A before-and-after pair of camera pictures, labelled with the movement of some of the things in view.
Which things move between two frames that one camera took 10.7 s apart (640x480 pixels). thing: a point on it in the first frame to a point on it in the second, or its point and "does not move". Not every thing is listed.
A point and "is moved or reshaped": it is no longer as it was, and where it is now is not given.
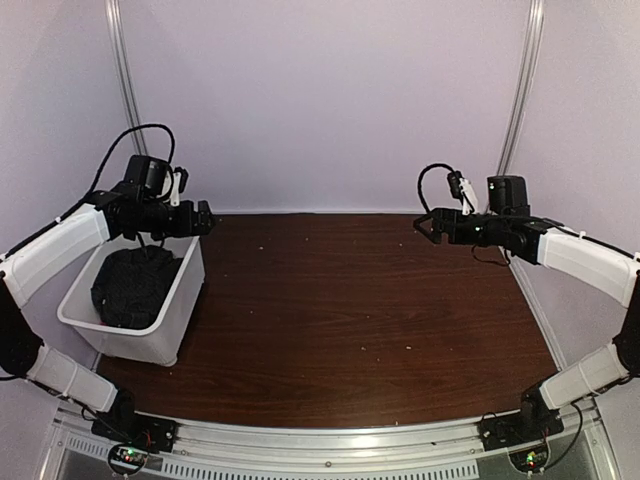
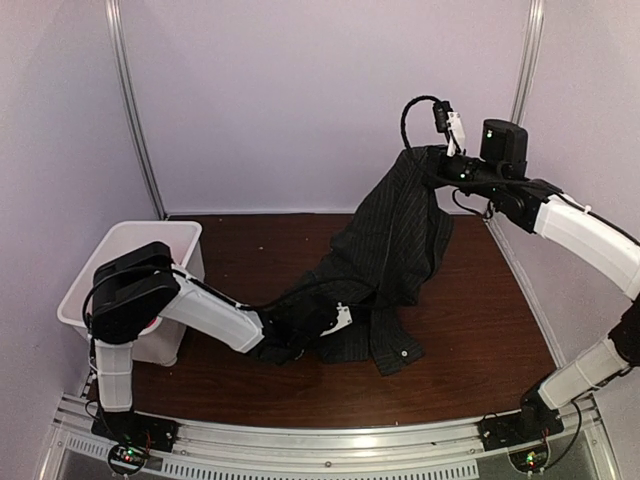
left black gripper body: x=168 y=226 to x=297 y=351
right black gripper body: x=491 y=235 to x=479 y=173
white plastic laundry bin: x=163 y=338 does not move
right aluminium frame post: x=525 y=86 does not move
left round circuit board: x=127 y=459 does not move
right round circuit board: x=530 y=460 does not move
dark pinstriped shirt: x=129 y=284 is moved or reshaped
